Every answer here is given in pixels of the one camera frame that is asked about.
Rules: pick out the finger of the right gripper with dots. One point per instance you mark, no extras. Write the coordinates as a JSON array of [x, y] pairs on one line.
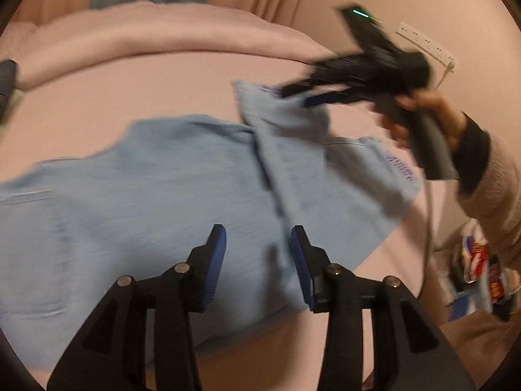
[[299, 87], [330, 97]]

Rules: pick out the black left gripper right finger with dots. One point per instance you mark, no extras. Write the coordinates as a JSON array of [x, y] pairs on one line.
[[409, 351]]

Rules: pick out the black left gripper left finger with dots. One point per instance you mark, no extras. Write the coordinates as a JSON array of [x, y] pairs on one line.
[[108, 351]]

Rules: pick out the light blue denim pants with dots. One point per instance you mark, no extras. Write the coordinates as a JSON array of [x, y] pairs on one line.
[[71, 227]]

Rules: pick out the white power strip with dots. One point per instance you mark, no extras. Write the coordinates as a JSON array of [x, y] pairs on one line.
[[432, 48]]

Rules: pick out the colourful snack packages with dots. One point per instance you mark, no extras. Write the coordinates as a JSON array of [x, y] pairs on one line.
[[473, 278]]

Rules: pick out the pink duvet roll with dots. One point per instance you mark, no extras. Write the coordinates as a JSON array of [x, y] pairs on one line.
[[92, 37]]

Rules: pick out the dark folded denim pants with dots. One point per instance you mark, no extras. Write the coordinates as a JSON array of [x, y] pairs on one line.
[[8, 75]]

